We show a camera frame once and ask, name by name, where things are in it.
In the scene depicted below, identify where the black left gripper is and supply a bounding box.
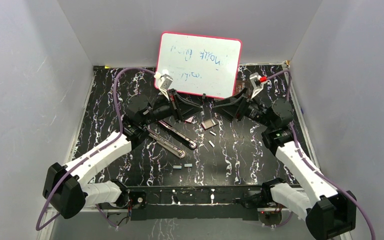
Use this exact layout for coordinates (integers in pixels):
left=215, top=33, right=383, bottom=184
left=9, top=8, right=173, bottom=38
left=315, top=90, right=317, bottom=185
left=141, top=89, right=203, bottom=127

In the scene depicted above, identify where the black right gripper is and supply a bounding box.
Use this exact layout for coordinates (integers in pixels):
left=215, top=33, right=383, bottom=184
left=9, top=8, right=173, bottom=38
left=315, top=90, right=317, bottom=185
left=211, top=86, right=274, bottom=129

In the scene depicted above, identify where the red white staple box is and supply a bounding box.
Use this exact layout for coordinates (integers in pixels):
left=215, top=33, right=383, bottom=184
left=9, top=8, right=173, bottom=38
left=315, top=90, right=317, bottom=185
left=185, top=116, right=194, bottom=124

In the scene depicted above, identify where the cardboard staple box tray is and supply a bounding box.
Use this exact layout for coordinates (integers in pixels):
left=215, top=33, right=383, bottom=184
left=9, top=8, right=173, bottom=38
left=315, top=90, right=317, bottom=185
left=201, top=118, right=219, bottom=130

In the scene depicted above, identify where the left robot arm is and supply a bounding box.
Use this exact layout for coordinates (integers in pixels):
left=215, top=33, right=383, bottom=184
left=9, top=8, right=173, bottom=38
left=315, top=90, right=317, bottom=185
left=43, top=89, right=203, bottom=219

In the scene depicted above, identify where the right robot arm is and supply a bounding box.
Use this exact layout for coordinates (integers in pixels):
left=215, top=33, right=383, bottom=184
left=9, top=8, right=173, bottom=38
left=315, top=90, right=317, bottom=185
left=213, top=94, right=357, bottom=240

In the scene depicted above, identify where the brown Three Days book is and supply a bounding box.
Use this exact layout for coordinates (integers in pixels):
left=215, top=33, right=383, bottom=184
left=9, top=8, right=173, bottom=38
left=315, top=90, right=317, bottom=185
left=233, top=79, right=252, bottom=95

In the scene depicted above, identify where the pink framed whiteboard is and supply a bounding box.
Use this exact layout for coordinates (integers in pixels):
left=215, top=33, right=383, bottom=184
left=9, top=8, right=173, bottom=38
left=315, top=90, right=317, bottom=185
left=154, top=32, right=242, bottom=99

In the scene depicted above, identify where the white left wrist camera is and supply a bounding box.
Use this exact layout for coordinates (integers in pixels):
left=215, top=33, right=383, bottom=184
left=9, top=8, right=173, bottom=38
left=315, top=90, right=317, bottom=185
left=154, top=69, right=173, bottom=100

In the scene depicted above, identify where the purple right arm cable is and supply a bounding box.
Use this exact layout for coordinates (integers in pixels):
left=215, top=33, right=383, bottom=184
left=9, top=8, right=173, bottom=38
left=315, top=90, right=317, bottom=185
left=264, top=69, right=377, bottom=240

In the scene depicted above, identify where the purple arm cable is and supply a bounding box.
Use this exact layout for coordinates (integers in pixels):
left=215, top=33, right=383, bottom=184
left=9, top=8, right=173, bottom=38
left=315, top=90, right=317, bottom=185
left=35, top=67, right=160, bottom=232
left=264, top=69, right=377, bottom=240

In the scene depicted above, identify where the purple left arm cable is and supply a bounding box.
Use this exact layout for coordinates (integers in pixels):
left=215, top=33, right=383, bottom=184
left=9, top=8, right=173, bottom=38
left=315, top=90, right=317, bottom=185
left=35, top=67, right=160, bottom=232

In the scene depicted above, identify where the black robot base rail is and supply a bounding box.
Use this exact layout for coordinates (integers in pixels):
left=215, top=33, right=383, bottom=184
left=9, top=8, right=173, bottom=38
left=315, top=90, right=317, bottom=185
left=99, top=185, right=294, bottom=222

